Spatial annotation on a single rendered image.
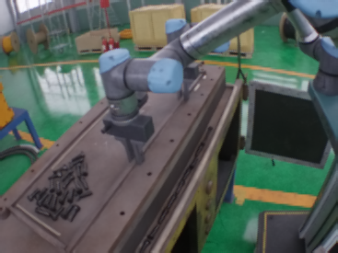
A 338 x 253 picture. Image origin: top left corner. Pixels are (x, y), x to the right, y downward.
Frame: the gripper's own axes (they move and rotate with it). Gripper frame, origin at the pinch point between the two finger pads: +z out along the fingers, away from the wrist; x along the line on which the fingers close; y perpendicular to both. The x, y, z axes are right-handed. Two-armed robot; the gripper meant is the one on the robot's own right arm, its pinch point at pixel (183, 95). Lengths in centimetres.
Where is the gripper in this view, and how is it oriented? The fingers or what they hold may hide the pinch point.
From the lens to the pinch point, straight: 99.6
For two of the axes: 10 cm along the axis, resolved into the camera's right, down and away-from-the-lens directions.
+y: 4.1, -5.6, 7.2
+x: -9.1, -1.5, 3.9
